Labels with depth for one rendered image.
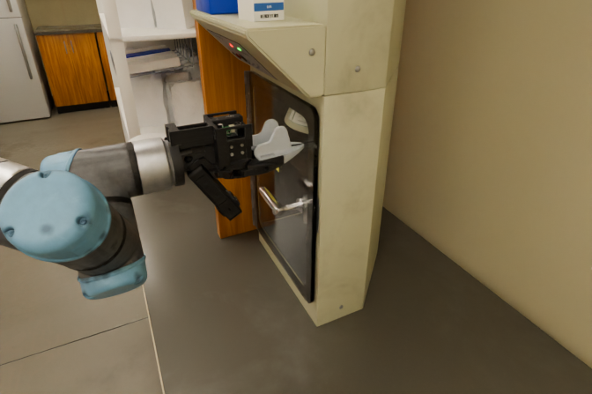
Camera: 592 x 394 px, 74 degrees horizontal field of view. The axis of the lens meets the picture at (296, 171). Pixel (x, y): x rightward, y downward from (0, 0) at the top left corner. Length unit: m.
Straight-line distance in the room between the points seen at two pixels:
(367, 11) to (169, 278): 0.71
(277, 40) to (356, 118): 0.18
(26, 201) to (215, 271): 0.65
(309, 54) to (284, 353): 0.54
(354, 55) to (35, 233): 0.44
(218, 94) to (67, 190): 0.59
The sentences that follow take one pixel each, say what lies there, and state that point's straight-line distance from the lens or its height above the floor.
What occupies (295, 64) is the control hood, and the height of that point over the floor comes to 1.46.
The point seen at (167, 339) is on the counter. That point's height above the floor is 0.94.
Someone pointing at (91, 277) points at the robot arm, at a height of 1.26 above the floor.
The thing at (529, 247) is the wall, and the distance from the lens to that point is 0.95.
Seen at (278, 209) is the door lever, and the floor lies 1.21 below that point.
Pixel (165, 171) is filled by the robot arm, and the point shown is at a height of 1.34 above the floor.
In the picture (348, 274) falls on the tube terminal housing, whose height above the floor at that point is 1.05.
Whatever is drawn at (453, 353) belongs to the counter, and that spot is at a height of 0.94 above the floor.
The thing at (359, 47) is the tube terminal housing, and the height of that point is 1.48.
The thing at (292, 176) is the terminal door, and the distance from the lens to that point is 0.72.
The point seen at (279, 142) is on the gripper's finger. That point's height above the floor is 1.34.
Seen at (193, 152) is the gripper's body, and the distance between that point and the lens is 0.58.
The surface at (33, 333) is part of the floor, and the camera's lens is 2.45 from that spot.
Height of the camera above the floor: 1.57
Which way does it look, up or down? 27 degrees down
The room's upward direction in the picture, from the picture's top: straight up
